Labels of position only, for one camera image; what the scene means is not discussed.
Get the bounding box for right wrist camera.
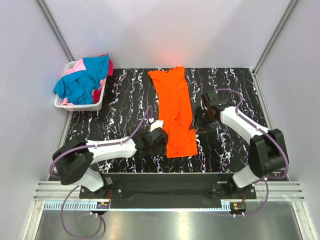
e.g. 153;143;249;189
201;90;222;109

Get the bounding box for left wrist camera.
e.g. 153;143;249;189
149;117;164;132

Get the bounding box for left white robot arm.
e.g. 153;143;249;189
51;127;168;198

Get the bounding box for light pink t shirt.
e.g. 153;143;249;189
60;59;106;106

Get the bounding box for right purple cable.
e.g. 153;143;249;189
212;88;290;217

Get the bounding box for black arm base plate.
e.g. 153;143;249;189
78;181;257;200

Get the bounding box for black marble pattern mat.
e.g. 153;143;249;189
65;67;268;174

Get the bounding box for aluminium front rail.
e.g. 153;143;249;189
33;181;305;202

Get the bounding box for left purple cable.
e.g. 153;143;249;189
48;105;154;238

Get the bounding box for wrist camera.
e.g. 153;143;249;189
149;117;164;132
201;90;222;109

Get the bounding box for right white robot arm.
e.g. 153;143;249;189
190;89;289;199

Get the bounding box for white plastic laundry basket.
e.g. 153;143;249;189
54;61;107;112

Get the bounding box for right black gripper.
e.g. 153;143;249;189
188;106;216;134

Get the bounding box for white slotted cable duct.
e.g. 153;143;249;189
43;200;234;213

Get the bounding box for purple cable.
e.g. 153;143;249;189
48;105;154;238
212;88;290;217

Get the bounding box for orange t shirt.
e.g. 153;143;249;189
148;66;198;158

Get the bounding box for blue t shirt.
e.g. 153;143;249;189
53;54;111;105

